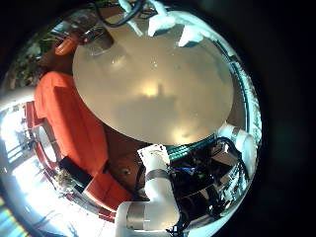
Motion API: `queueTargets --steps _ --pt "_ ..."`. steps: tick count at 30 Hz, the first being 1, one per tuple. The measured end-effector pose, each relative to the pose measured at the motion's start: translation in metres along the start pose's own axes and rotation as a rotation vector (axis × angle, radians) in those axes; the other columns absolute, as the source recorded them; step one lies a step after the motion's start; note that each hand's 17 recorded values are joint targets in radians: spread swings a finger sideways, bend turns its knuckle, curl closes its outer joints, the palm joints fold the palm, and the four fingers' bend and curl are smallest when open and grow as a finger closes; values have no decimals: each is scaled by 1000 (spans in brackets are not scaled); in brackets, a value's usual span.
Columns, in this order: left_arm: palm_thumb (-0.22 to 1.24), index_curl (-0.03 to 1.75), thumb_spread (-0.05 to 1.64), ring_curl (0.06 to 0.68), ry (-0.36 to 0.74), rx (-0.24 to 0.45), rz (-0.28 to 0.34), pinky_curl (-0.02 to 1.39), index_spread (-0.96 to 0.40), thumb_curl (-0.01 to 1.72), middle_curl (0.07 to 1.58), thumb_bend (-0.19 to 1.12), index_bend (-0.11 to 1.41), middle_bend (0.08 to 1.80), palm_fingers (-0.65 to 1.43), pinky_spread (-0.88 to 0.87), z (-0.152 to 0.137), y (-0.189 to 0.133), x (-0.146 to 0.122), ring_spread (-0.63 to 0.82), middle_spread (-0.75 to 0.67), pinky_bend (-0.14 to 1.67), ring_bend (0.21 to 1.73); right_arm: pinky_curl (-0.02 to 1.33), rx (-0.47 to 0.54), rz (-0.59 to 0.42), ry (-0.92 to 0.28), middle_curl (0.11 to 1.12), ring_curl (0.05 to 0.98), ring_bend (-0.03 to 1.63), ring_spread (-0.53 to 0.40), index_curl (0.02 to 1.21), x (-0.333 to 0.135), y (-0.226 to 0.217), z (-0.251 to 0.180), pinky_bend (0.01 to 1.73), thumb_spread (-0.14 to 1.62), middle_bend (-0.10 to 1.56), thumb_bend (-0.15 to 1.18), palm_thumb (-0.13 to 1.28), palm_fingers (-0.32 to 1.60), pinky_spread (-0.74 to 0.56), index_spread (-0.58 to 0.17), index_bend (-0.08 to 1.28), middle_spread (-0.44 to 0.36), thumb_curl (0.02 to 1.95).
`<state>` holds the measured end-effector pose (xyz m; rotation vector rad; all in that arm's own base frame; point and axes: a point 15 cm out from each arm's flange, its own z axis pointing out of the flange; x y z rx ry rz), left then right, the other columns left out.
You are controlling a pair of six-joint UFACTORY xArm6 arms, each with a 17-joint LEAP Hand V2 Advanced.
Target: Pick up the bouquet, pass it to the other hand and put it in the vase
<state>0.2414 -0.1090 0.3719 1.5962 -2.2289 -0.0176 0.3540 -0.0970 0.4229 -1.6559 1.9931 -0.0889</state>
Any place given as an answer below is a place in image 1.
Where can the clear glass vase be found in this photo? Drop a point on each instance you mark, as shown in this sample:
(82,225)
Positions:
(97,41)

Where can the orange plant pot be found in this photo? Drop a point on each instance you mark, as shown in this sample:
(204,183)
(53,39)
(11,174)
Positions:
(65,46)

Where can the red sofa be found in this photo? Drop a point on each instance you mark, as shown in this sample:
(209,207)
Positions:
(72,131)

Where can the black box on sofa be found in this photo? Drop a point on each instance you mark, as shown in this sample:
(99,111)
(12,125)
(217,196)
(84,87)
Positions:
(75,173)

